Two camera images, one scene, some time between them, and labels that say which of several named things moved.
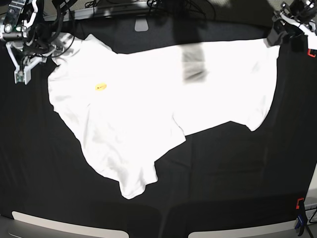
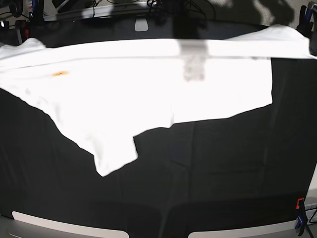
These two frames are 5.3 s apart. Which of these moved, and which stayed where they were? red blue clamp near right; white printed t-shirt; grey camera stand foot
Moved: white printed t-shirt
Stayed: grey camera stand foot; red blue clamp near right
